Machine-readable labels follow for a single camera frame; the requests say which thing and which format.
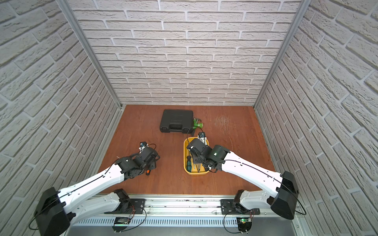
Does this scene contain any green black screwdriver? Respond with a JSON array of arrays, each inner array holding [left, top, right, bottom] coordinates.
[[186, 155, 192, 173]]

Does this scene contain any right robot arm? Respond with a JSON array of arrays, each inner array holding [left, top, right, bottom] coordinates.
[[184, 138, 299, 220]]

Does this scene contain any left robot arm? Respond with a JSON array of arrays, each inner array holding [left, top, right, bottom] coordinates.
[[32, 146, 160, 236]]

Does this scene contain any yellow storage box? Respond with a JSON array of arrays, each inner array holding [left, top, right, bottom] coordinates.
[[183, 137, 209, 176]]

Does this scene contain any black plastic tool case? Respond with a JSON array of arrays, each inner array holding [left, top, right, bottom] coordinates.
[[159, 109, 194, 134]]

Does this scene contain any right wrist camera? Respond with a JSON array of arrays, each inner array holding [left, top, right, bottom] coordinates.
[[197, 132, 207, 143]]

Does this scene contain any green hose nozzle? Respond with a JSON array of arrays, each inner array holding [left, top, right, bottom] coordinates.
[[193, 118, 203, 129]]

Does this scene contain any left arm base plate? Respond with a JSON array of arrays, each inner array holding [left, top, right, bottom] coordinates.
[[111, 199, 146, 214]]

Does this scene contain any aluminium front rail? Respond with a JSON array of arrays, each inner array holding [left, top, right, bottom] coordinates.
[[73, 191, 277, 217]]

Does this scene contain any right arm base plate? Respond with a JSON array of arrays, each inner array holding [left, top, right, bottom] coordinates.
[[220, 199, 260, 215]]

